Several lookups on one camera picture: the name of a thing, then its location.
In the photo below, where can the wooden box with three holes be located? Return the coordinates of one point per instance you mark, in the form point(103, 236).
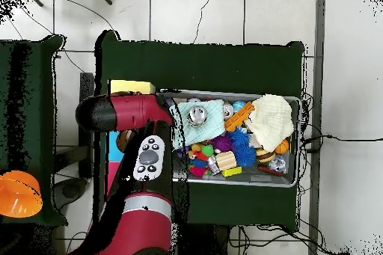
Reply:
point(131, 87)

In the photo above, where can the purple spiky ball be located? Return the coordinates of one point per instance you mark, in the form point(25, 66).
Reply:
point(221, 142)

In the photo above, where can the large blue spiky ball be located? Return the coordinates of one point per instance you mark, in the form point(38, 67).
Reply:
point(245, 154)

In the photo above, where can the orange round object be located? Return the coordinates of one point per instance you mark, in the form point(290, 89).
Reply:
point(18, 195)

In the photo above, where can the ridged wooden block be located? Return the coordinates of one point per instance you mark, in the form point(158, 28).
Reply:
point(226, 160)

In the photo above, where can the orange basketball toy ball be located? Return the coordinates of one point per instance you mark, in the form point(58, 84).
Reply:
point(282, 146)

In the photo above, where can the blue globe ball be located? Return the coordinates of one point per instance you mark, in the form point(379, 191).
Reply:
point(238, 105)

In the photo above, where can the orange plastic block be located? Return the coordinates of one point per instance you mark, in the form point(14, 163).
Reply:
point(238, 117)

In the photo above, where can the dark green side table cloth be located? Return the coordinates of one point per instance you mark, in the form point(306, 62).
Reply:
point(39, 117)

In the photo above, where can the mint knitted cloth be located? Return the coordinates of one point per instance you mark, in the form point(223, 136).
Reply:
point(212, 120)

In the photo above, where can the silver mesh bin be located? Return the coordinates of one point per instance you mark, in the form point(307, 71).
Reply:
point(269, 178)

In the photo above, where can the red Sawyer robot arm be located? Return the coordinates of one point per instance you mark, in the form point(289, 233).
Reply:
point(131, 111)

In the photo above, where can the small blue spiky ball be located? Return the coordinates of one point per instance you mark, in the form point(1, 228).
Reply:
point(239, 136)

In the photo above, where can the cream knitted cloth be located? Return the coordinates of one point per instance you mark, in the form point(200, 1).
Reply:
point(269, 123)

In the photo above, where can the crushed silver can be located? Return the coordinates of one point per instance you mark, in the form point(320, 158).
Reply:
point(197, 115)

